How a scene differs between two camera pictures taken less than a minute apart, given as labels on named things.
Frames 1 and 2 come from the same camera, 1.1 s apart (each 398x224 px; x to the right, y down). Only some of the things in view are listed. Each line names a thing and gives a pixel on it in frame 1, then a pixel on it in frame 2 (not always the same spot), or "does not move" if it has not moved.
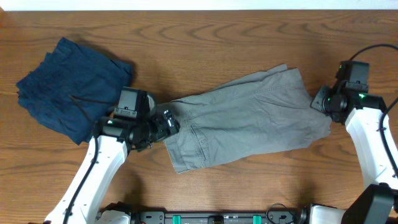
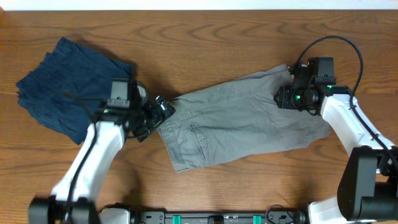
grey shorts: x=272 y=108 does not move
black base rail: x=217 y=217 does not move
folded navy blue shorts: x=71 y=89 does not move
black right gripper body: x=322 y=101 -> x=291 y=98
